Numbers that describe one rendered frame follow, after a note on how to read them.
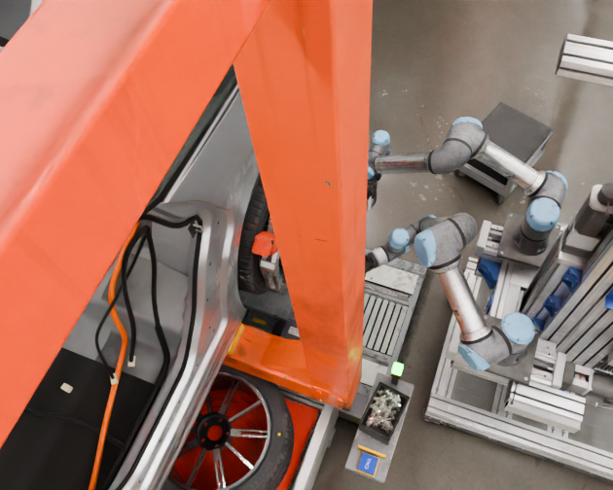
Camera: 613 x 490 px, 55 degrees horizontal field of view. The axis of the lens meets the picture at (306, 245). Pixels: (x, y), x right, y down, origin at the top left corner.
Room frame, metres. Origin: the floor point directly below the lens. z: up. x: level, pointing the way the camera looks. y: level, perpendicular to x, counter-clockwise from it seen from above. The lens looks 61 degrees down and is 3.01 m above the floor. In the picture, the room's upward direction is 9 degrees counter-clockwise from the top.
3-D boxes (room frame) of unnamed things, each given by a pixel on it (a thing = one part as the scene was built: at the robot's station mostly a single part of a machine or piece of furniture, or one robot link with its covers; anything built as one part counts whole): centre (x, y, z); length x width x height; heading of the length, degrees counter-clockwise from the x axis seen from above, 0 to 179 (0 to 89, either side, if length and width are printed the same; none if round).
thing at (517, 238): (1.09, -0.92, 0.87); 0.15 x 0.15 x 0.10
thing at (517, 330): (0.65, -0.68, 0.98); 0.13 x 0.12 x 0.14; 110
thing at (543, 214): (1.09, -0.93, 0.98); 0.13 x 0.12 x 0.14; 146
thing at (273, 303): (1.39, 0.19, 0.32); 0.40 x 0.30 x 0.28; 151
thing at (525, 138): (2.00, -1.21, 0.17); 0.43 x 0.36 x 0.34; 131
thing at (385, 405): (0.54, -0.21, 0.51); 0.20 x 0.14 x 0.13; 143
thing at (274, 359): (0.84, 0.25, 0.69); 0.52 x 0.17 x 0.35; 61
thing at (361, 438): (0.51, -0.20, 0.44); 0.43 x 0.17 x 0.03; 151
